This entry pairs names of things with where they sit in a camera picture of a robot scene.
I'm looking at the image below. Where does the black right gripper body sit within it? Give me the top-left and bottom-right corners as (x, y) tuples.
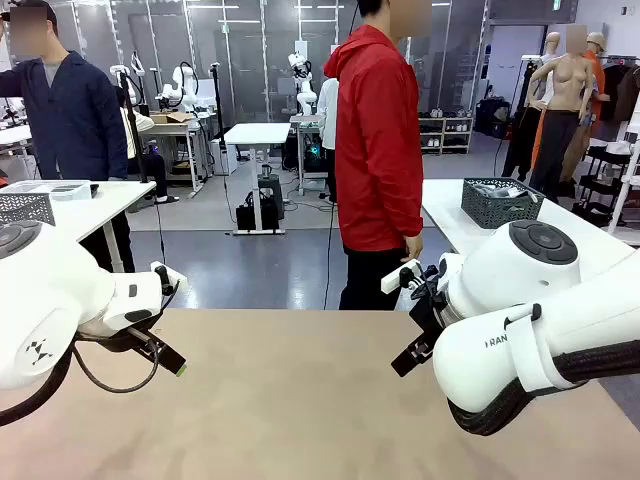
(408, 288), (452, 354)

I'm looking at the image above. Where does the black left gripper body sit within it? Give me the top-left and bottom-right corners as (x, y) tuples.
(78, 324), (162, 354)

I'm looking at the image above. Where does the red sleeved right forearm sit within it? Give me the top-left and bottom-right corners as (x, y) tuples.
(393, 164), (425, 240)

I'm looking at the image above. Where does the dark grey plastic basket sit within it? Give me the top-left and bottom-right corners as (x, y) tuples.
(460, 177), (545, 230)

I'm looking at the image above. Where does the light grey perforated basket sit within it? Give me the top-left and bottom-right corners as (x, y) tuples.
(0, 192), (56, 226)

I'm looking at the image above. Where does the red jacket person's right hand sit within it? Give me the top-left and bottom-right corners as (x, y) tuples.
(403, 234), (425, 262)

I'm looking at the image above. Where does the white plastic tray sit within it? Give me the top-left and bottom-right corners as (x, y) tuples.
(0, 179), (94, 202)

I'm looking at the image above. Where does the black bag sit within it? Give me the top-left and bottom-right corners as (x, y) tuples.
(259, 195), (280, 230)
(235, 192), (260, 231)

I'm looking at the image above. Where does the person in red jacket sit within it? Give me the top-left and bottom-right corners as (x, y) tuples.
(323, 0), (434, 311)

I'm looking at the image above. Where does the wooden shoe rack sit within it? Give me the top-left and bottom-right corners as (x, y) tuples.
(418, 115), (475, 155)

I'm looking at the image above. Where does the grey plastic stool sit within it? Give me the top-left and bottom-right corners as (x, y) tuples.
(257, 163), (285, 221)

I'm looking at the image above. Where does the white computer case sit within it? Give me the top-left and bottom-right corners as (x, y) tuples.
(209, 138), (239, 176)

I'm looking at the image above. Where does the seated person in cream top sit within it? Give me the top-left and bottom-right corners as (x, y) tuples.
(114, 84), (180, 205)

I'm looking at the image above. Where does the black luggage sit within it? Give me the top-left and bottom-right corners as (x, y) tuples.
(474, 97), (512, 140)

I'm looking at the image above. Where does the black tripod pole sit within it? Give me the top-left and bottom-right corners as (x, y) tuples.
(115, 69), (151, 184)

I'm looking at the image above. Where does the black utility cart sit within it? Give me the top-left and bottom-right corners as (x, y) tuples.
(574, 142), (636, 226)

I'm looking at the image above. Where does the man in navy jacket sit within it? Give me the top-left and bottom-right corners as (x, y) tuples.
(0, 0), (130, 274)

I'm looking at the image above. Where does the grey framed background desk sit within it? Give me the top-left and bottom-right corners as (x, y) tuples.
(139, 117), (211, 194)

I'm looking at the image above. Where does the person in white jacket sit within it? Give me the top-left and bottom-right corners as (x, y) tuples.
(317, 77), (341, 201)

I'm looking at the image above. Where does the background desk with lit computer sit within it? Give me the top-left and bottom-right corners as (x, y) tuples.
(289, 114), (331, 196)

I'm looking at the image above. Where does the white standing desk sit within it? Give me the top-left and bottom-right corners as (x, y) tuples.
(223, 122), (292, 236)

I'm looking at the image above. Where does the white metal rack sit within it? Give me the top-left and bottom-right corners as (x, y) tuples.
(607, 117), (640, 236)

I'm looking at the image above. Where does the black stand pole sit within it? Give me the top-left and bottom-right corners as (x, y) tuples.
(208, 62), (227, 151)

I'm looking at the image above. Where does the bare mannequin with black trousers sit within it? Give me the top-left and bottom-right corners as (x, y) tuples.
(528, 24), (601, 201)

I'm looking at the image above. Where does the white mannequin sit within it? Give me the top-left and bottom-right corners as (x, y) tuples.
(502, 32), (562, 182)

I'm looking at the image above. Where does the clothes rack with garments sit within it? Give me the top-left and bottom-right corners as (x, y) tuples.
(597, 54), (640, 126)

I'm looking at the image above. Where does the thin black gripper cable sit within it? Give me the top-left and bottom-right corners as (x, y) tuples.
(72, 343), (162, 395)

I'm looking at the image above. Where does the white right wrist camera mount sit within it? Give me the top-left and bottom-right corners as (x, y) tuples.
(380, 259), (422, 295)

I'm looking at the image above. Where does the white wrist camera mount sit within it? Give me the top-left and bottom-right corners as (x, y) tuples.
(149, 259), (189, 297)
(380, 259), (422, 295)

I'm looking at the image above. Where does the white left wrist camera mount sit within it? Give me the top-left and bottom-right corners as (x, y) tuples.
(149, 259), (189, 297)

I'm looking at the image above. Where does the black right arm cable sleeve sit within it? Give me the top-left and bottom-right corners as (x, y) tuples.
(446, 349), (640, 437)

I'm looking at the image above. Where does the black arm cable sleeve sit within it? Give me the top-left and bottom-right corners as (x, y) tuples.
(446, 349), (640, 437)
(0, 344), (74, 427)

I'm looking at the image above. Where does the black left arm cable sleeve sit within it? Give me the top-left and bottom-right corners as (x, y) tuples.
(0, 344), (74, 427)

